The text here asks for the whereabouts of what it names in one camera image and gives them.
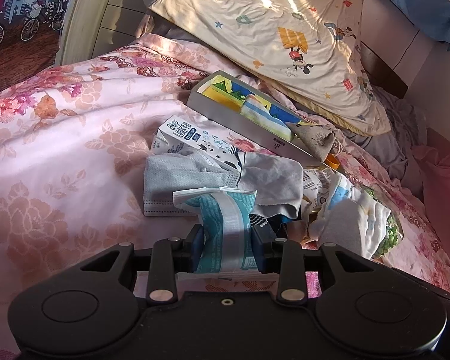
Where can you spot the grey shallow box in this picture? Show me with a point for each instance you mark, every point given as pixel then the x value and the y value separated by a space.
pixel 225 116

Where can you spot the teal wet wipe packet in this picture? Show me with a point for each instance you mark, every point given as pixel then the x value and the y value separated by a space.
pixel 225 225

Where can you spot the blue cloth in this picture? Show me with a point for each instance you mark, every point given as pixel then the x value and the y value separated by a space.
pixel 416 3

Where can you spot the cartoon print pillow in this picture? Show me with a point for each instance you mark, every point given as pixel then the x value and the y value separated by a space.
pixel 266 26

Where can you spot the white quilted cloth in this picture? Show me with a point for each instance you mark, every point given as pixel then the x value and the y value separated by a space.
pixel 360 217

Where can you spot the cream wooden bed frame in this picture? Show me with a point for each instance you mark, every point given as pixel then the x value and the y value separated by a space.
pixel 78 18

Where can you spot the blue printed curtain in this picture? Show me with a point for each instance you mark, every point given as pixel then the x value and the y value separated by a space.
pixel 15 7

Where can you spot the orange plastic cup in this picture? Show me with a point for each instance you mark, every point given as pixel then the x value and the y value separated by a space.
pixel 332 162

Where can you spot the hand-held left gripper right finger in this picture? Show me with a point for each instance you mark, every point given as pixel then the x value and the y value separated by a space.
pixel 261 249

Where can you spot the white milk carton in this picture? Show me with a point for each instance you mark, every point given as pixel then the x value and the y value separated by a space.
pixel 180 131

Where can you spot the grey face mask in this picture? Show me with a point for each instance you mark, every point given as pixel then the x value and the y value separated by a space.
pixel 172 180

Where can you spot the pink floral bedsheet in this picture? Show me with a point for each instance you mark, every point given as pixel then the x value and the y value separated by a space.
pixel 60 157

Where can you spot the grey soft cloth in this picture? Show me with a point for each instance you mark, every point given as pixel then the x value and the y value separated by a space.
pixel 270 183

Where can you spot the brown wooden headboard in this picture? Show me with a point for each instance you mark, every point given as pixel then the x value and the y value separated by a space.
pixel 382 71

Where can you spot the yellow blue striped towel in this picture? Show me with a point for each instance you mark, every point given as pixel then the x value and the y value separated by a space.
pixel 258 110

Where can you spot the yellow snack packet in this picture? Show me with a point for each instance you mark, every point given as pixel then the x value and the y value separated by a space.
pixel 315 183

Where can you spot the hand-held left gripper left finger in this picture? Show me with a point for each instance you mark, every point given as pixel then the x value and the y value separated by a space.
pixel 197 249

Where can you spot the grey crumpled blanket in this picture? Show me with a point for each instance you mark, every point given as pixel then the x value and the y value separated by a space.
pixel 397 150

